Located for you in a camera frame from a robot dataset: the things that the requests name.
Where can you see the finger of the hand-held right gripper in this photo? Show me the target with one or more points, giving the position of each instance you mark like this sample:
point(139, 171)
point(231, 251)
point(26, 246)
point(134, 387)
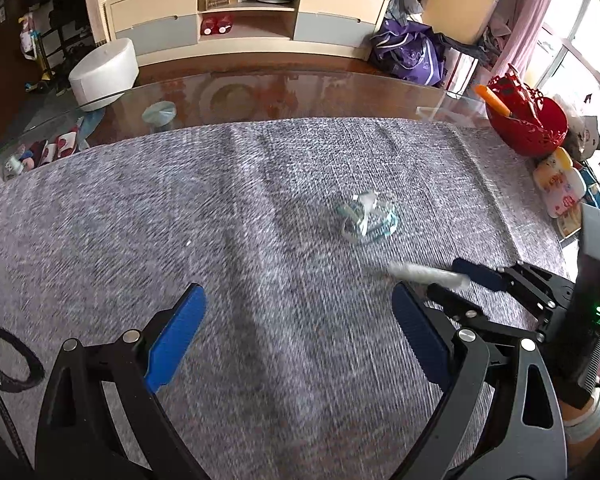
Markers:
point(455, 305)
point(480, 274)

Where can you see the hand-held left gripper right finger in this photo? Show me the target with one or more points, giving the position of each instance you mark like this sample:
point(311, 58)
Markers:
point(420, 335)

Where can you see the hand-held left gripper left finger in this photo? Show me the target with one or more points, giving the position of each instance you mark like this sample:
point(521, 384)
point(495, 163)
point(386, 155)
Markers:
point(175, 335)

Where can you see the white tube blue cap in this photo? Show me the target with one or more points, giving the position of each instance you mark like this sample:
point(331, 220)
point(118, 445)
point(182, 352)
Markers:
point(425, 274)

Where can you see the clear plastic wrapper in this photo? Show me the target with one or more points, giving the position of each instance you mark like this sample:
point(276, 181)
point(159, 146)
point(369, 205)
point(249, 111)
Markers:
point(365, 220)

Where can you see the small white jar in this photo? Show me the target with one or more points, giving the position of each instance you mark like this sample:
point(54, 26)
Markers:
point(569, 222)

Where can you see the blue printed box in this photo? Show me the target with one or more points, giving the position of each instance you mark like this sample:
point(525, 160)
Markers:
point(594, 187)

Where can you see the white jar yellow lid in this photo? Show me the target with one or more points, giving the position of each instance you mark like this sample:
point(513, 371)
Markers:
point(560, 185)

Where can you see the grey table cloth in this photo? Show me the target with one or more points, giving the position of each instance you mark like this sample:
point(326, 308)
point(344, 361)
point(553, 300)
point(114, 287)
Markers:
point(230, 220)

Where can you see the red openwork basket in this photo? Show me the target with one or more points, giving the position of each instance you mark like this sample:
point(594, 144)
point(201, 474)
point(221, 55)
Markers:
point(525, 130)

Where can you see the purple bag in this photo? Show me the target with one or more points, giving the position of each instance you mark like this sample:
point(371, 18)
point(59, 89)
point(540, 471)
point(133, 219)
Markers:
point(410, 52)

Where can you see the pink curtain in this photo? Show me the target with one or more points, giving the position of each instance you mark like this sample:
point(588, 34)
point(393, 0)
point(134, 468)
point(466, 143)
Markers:
point(522, 15)

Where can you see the white round stool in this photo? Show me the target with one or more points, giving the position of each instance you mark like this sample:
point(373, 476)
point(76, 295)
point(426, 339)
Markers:
point(102, 72)

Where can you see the cardboard box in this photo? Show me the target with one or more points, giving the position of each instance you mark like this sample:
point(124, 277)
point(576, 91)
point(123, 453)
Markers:
point(460, 0)

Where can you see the beige cabinet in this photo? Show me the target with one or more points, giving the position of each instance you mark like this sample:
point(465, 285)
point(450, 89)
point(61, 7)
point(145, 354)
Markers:
point(330, 5)

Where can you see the red bottles in cabinet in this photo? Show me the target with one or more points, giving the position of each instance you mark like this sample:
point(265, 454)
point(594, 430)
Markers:
point(216, 25)

